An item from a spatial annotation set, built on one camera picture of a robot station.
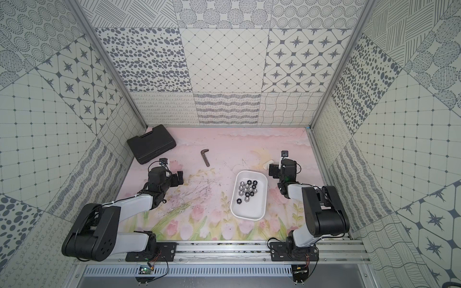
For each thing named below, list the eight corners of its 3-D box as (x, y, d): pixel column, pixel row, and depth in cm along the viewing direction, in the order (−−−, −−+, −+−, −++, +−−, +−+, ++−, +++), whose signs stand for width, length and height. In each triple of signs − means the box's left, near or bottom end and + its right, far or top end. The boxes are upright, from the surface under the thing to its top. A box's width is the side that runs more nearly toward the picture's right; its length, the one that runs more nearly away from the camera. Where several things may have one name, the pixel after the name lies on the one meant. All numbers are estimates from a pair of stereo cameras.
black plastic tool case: (141, 167, 102) (136, 161, 98) (130, 146, 112) (125, 140, 108) (178, 147, 112) (175, 141, 107) (165, 129, 122) (162, 123, 117)
